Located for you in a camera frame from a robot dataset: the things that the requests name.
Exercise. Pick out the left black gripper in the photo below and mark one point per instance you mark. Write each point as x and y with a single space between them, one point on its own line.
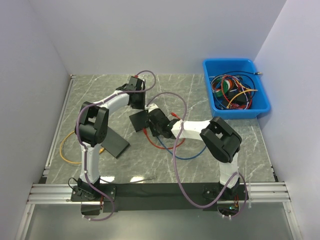
142 106

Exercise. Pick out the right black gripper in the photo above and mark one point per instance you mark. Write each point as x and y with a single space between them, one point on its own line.
155 133

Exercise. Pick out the black network switch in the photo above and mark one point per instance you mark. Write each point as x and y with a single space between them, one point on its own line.
139 120
114 143

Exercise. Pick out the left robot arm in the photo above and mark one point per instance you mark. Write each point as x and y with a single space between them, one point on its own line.
92 128

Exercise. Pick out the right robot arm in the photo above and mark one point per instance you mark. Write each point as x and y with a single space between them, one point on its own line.
222 141

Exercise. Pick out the black mounting base bar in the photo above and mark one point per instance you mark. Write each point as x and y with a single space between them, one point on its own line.
159 196

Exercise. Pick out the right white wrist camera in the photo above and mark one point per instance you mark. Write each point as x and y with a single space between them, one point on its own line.
152 107

